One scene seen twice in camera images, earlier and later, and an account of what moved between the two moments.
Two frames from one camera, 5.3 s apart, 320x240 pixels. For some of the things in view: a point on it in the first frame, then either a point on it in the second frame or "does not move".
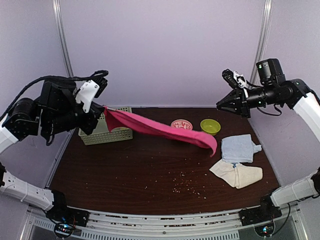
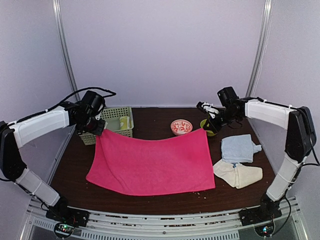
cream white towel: (239, 177) does not move
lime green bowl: (210, 126) does not move
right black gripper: (237, 96) -> (214, 126)
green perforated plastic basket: (101, 133) does not move
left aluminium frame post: (60, 21) does not move
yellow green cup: (121, 129) -> (123, 122)
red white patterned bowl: (182, 123) does not move
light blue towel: (239, 149) does not move
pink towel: (115, 118) -> (138, 167)
